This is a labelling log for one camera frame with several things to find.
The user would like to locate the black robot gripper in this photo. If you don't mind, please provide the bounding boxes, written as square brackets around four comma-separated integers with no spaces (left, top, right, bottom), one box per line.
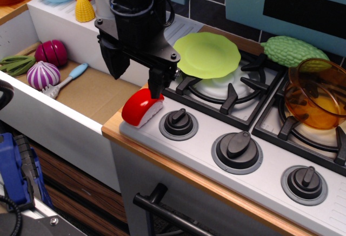
[95,0,180,99]

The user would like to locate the red and white toy sushi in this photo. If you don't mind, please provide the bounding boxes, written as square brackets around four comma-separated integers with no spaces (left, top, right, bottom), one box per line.
[122,88,164,128]

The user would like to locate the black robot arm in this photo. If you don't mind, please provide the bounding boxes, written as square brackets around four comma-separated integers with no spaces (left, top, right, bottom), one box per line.
[95,0,180,99]

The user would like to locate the light green plastic plate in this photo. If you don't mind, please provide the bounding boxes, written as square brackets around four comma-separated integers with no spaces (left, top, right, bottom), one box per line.
[174,32,241,79]

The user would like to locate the left black stove knob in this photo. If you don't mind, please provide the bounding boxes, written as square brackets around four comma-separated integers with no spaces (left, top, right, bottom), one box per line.
[159,108,198,141]

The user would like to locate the black stove knob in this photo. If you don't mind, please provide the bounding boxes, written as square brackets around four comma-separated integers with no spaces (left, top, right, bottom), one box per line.
[281,166,328,206]
[211,132,263,175]
[159,108,198,141]

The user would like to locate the yellow toy corn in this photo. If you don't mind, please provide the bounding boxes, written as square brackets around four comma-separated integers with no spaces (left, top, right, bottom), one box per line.
[75,0,95,23]

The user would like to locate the white toy sink basin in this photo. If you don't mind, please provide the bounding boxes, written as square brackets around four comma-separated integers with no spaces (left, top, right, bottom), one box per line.
[0,0,206,193]

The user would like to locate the magenta toy cabbage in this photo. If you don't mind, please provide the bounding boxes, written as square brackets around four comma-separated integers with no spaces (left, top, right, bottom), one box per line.
[34,40,68,67]

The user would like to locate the left black stove grate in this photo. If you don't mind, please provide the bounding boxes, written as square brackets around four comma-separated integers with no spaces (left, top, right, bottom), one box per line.
[163,51,287,131]

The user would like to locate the black stove grate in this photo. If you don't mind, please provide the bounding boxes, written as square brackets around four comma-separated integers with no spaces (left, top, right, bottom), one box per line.
[252,75,345,176]
[163,51,287,131]

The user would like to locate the purple white toy onion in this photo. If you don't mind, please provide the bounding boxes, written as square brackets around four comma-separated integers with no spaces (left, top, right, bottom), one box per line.
[26,61,61,91]

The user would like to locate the grey toy stove top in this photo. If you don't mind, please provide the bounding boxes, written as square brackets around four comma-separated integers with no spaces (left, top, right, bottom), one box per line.
[120,52,345,235]

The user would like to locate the green felt leaves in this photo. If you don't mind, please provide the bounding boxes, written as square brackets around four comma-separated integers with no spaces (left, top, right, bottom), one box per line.
[1,55,36,77]

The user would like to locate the middle black stove knob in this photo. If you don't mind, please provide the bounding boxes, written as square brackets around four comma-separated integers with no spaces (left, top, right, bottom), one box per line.
[211,132,263,175]

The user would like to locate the green toy bitter gourd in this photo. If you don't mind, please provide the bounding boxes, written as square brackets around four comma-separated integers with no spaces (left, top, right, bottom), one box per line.
[261,36,331,73]

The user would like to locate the blue clamp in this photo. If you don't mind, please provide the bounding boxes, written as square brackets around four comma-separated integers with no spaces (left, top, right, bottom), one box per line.
[1,133,54,211]

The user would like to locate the orange transparent plastic pot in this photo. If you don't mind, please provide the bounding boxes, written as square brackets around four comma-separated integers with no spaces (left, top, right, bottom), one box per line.
[284,58,345,130]

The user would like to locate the right black stove knob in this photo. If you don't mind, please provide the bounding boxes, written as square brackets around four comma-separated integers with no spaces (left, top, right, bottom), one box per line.
[281,166,328,206]

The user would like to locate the right black stove grate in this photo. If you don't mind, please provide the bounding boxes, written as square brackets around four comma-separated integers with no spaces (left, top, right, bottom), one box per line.
[252,75,345,176]

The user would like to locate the blue handled pasta spoon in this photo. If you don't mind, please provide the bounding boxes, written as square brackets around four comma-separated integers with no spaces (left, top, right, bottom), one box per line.
[42,63,89,99]

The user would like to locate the black oven door handle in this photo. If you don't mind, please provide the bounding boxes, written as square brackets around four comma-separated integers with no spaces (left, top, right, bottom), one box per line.
[132,183,212,235]

